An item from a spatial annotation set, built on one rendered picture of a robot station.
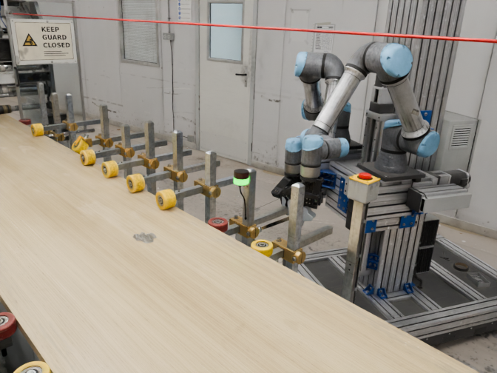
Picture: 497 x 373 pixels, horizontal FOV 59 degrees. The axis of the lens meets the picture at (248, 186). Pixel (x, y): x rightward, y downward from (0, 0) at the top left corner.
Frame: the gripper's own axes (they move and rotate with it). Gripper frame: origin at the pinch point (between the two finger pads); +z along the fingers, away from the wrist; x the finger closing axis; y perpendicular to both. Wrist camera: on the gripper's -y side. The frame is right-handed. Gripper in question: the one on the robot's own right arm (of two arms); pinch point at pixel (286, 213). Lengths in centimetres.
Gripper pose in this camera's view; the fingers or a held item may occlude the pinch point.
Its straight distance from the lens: 207.5
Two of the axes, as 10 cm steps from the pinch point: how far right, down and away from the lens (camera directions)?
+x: -6.9, -2.8, 6.7
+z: -0.3, 9.3, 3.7
